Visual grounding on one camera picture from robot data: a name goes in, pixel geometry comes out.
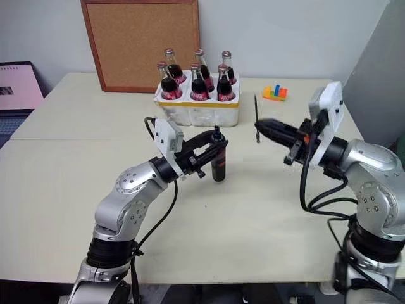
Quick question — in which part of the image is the white foam bottle tray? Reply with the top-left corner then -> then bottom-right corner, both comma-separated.
153,70 -> 242,129

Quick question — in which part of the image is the small green object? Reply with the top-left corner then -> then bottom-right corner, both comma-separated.
391,134 -> 405,156

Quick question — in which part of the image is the wooden framed cork board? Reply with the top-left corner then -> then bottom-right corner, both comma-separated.
80,0 -> 201,94

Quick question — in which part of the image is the glass cola bottle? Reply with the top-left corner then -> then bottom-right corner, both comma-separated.
156,61 -> 184,101
189,63 -> 211,103
216,64 -> 235,103
194,49 -> 216,94
164,48 -> 188,85
221,50 -> 238,86

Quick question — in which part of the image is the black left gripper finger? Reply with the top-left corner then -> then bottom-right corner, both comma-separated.
181,130 -> 223,156
192,140 -> 230,166

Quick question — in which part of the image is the thin metal screwdriver bit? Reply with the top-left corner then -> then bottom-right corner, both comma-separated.
253,94 -> 261,144

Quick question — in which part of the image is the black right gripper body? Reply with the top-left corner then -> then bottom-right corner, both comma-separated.
283,118 -> 327,167

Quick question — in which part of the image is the grey partition panel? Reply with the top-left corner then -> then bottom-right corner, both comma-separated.
342,0 -> 405,149

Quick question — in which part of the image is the white round object under table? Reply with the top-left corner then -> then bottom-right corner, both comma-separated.
318,281 -> 341,296

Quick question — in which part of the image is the open laptop with pink screen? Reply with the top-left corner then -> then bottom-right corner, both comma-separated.
0,61 -> 46,148

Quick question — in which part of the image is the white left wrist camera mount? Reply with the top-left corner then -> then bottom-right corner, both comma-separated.
154,118 -> 185,181

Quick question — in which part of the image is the multicolour toy brick cluster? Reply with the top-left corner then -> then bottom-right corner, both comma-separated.
261,84 -> 290,103

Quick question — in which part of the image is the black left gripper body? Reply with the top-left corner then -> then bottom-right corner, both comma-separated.
175,148 -> 207,179

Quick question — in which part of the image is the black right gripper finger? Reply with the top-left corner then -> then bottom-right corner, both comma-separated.
256,127 -> 301,150
254,118 -> 305,137

